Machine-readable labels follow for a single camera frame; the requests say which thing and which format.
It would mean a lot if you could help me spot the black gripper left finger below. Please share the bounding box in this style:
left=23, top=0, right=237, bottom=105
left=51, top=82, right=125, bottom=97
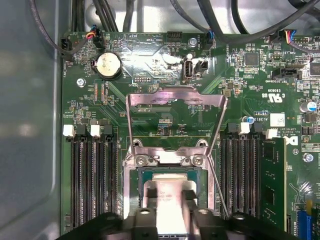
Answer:
left=56, top=187, right=159, bottom=240

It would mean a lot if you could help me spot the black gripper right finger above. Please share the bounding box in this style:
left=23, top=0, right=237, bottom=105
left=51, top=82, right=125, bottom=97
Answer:
left=181, top=189, right=299, bottom=240

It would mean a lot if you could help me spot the silver CPU green board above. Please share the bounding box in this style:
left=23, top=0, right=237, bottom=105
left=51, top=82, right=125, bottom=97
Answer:
left=139, top=169, right=202, bottom=240

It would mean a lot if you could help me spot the thin metal locking lever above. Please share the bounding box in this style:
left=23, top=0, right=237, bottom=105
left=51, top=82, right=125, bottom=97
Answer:
left=207, top=153, right=230, bottom=219

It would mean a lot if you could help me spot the RAM slot with black latches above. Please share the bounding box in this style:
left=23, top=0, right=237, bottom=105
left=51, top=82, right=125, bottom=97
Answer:
left=103, top=124, right=120, bottom=221
left=246, top=122, right=263, bottom=218
left=76, top=124, right=92, bottom=226
left=220, top=123, right=238, bottom=216

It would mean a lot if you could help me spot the green RAM stick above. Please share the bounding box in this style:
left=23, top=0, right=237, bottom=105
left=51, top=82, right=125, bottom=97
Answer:
left=261, top=136, right=287, bottom=233

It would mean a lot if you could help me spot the blue expansion slot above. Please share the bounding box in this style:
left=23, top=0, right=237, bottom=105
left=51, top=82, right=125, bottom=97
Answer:
left=297, top=209, right=312, bottom=240

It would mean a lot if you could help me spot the white square sticker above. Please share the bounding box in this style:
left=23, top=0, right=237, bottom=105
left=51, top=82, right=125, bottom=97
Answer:
left=269, top=112, right=286, bottom=128

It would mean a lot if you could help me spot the metal socket cover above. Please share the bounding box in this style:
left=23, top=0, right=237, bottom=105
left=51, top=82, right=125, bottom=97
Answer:
left=126, top=87, right=229, bottom=167

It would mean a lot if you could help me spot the green motherboard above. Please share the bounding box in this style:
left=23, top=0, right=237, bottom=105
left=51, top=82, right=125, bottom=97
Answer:
left=59, top=30, right=320, bottom=240

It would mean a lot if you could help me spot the internal USB port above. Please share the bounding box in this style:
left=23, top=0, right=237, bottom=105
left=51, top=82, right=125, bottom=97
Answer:
left=183, top=59, right=195, bottom=84

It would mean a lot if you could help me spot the silver coin cell battery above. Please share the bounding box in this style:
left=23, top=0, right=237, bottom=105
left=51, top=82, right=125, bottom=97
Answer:
left=91, top=51, right=123, bottom=79

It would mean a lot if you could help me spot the black square chip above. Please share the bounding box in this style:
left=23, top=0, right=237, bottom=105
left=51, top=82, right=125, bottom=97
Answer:
left=244, top=52, right=259, bottom=67

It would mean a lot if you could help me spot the multicoloured wire plug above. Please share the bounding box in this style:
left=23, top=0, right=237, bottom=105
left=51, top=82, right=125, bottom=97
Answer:
left=277, top=28, right=320, bottom=55
left=86, top=27, right=102, bottom=49

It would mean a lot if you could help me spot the thick black cable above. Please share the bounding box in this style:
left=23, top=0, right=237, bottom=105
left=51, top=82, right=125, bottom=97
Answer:
left=197, top=0, right=320, bottom=36

